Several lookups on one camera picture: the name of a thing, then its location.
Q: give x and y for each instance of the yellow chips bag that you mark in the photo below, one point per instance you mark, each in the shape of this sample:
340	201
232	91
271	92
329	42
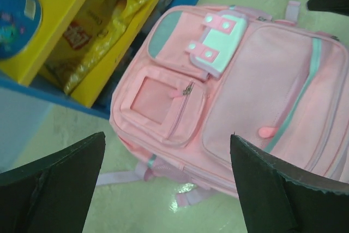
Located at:
95	29

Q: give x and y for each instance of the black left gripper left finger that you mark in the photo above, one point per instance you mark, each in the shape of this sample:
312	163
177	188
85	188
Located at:
53	193

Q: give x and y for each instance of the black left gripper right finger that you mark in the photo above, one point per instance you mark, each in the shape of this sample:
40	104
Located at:
277	196

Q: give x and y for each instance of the pink student backpack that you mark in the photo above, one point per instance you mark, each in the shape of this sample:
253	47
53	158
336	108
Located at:
206	72

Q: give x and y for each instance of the blue pink yellow shelf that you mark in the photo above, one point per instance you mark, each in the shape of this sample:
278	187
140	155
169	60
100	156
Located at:
26	72

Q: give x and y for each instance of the blue cartoon can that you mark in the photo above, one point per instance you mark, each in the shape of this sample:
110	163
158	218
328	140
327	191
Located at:
20	20

